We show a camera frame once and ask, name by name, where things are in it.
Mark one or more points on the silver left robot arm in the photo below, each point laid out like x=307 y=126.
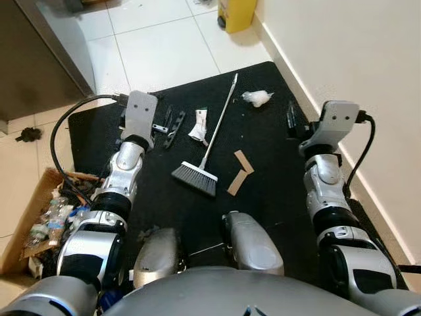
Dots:
x=115 y=174

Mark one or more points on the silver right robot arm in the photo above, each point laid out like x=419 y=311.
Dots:
x=325 y=184

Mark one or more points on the large black floor mat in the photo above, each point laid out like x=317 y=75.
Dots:
x=263 y=131

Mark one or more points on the black toothed plastic strip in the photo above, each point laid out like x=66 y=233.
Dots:
x=176 y=130

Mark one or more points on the squeezed white tube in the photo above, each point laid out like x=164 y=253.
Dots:
x=199 y=125

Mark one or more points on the crumpled white plastic wrapper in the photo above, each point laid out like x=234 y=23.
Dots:
x=256 y=99

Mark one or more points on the folded brown cardboard strip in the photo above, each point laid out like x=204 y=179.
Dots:
x=245 y=161

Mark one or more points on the yellow bin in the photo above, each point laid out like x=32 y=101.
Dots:
x=237 y=13

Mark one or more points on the silver robot right leg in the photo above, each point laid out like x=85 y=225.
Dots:
x=253 y=247

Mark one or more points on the silver robot leg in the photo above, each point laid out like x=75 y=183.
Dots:
x=158 y=257
x=253 y=247

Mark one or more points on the silver robot left leg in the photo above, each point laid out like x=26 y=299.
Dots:
x=158 y=257

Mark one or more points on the dark brown cabinet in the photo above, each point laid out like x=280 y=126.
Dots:
x=33 y=59

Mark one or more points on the cardboard box of rubbish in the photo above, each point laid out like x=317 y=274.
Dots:
x=26 y=217

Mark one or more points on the grey robot torso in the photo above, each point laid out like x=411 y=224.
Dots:
x=230 y=296

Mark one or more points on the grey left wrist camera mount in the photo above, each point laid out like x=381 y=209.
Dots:
x=140 y=112

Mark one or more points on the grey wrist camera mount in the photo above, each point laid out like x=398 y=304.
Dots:
x=140 y=112
x=339 y=122

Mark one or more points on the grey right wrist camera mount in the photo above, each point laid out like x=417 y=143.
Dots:
x=339 y=122

